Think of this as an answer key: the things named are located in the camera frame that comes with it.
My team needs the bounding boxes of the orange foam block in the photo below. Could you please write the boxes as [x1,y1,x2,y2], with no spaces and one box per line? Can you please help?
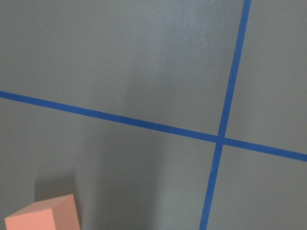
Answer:
[5,194,80,230]

